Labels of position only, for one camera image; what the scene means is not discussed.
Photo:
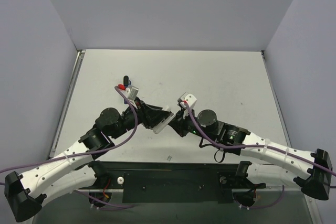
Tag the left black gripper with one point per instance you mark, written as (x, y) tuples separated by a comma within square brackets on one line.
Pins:
[(146, 115)]

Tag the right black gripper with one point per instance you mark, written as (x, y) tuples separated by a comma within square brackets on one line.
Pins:
[(182, 122)]

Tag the aluminium frame rail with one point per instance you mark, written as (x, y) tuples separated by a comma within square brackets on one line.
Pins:
[(73, 80)]

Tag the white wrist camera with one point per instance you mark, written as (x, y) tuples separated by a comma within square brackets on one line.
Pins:
[(186, 99), (133, 93)]

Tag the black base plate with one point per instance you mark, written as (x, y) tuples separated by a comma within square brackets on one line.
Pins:
[(174, 182)]

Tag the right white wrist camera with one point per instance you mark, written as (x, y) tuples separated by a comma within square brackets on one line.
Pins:
[(186, 99)]

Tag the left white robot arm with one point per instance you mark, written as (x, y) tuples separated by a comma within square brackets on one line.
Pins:
[(72, 169)]

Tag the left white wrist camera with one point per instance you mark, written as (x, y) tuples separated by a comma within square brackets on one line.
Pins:
[(133, 93)]

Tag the white stapler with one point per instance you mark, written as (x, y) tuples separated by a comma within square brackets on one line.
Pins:
[(157, 129)]

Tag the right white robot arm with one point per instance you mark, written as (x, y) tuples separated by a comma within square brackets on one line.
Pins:
[(309, 171)]

